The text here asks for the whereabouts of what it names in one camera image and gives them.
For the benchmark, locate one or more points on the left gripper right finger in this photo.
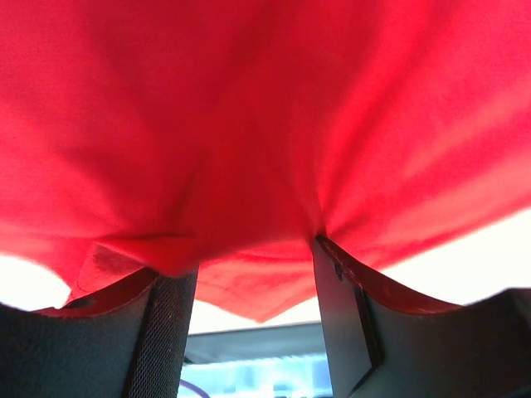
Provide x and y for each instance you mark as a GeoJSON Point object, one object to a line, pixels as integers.
{"type": "Point", "coordinates": [383, 339]}

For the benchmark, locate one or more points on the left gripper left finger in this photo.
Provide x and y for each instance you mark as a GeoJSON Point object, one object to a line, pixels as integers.
{"type": "Point", "coordinates": [126, 340]}

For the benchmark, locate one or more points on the red t shirt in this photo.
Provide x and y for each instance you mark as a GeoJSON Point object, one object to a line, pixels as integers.
{"type": "Point", "coordinates": [229, 134]}

